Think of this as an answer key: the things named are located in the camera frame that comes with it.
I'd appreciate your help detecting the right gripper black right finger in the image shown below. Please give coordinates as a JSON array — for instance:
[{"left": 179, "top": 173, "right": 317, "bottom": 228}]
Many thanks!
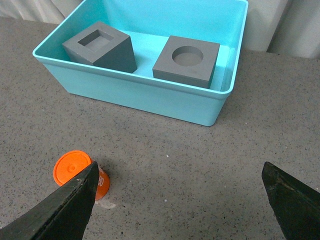
[{"left": 261, "top": 161, "right": 320, "bottom": 240}]

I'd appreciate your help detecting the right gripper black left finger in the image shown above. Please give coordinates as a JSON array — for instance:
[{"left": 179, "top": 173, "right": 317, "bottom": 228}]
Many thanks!
[{"left": 0, "top": 162, "right": 99, "bottom": 240}]

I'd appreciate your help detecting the orange cylinder part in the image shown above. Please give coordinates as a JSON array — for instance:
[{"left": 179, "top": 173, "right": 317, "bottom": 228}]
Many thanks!
[{"left": 53, "top": 150, "right": 110, "bottom": 201}]

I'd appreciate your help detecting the gray block with square hole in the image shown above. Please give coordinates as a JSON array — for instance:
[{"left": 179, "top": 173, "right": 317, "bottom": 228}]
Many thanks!
[{"left": 62, "top": 21, "right": 137, "bottom": 73}]

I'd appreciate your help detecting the gray block with round hole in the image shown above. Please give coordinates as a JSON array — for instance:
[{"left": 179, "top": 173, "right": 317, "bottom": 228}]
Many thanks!
[{"left": 152, "top": 35, "right": 220, "bottom": 89}]

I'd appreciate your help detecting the light blue plastic box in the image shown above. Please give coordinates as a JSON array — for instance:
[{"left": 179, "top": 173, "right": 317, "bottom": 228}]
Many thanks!
[{"left": 33, "top": 0, "right": 249, "bottom": 126}]

